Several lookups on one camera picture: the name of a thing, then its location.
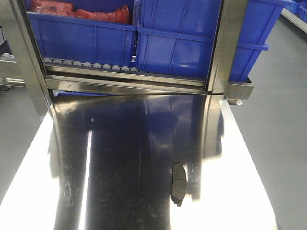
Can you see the right blue plastic bin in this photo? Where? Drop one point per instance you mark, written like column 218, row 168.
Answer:
column 176, row 36

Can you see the blue plastic bin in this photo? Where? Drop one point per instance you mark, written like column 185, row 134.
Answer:
column 66, row 37
column 176, row 36

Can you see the red plastic bag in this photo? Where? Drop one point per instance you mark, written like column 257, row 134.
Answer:
column 70, row 9

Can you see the left blue plastic bin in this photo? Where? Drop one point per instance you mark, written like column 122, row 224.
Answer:
column 66, row 37

